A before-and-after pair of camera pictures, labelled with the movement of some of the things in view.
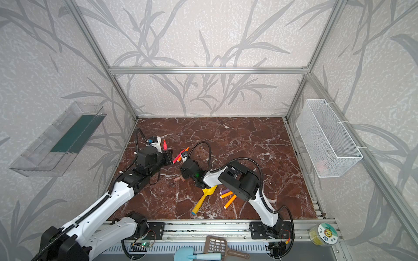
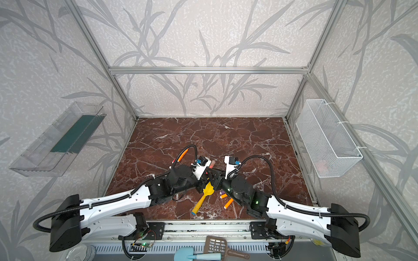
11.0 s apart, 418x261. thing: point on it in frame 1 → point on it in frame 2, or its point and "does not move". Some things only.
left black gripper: x=165 y=156 → x=205 y=178
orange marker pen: x=180 y=157 does not move
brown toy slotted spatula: x=214 y=244 does not move
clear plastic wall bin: x=53 y=151 does not move
